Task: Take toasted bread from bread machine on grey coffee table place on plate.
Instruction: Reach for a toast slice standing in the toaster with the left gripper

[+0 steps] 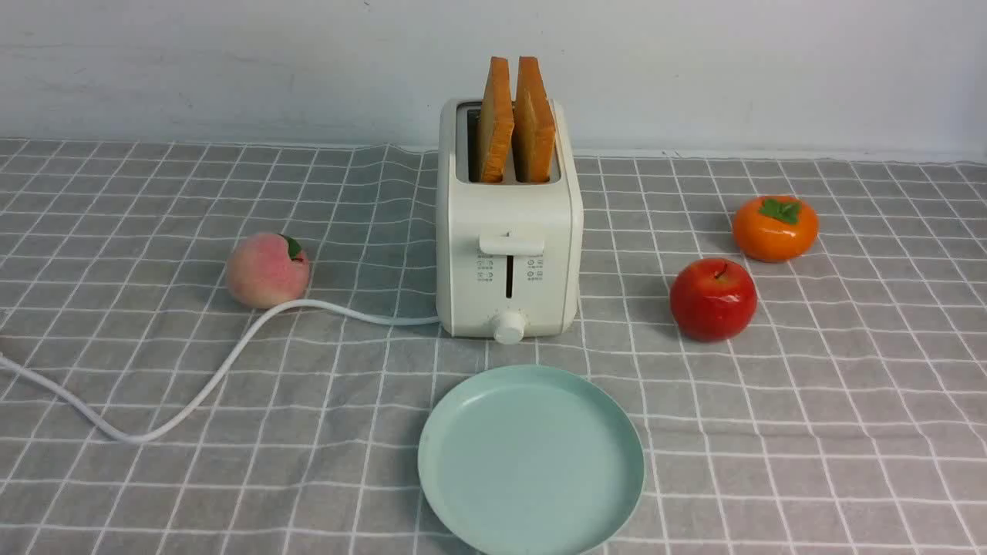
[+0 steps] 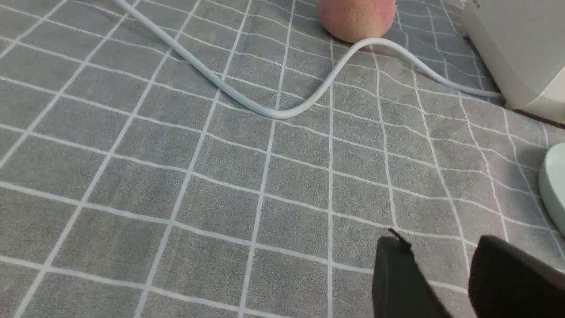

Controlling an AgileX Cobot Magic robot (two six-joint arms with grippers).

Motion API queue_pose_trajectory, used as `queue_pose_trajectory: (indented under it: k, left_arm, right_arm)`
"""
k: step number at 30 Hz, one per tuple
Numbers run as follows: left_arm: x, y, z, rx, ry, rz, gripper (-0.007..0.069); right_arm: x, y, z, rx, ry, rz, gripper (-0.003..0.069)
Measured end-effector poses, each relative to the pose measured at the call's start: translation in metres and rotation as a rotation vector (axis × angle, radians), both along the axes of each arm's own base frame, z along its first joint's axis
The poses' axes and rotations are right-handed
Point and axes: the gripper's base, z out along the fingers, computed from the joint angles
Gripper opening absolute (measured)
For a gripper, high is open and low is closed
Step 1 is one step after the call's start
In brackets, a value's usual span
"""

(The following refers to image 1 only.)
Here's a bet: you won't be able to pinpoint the toasted bread slice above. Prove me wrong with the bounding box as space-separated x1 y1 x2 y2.
473 56 514 183
514 56 556 183

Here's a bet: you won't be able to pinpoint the white two-slot toaster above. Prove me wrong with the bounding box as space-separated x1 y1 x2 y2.
435 99 583 345

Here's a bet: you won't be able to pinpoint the light green round plate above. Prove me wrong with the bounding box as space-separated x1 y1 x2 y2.
417 365 646 554

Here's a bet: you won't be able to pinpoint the red apple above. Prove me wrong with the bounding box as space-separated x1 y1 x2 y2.
669 257 758 343

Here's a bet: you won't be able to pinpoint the pink peach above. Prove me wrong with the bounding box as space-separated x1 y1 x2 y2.
225 233 310 310

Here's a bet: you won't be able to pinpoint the orange persimmon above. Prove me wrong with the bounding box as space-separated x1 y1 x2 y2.
733 194 819 263

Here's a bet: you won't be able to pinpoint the white toaster power cord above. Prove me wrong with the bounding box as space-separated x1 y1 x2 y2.
0 298 441 444

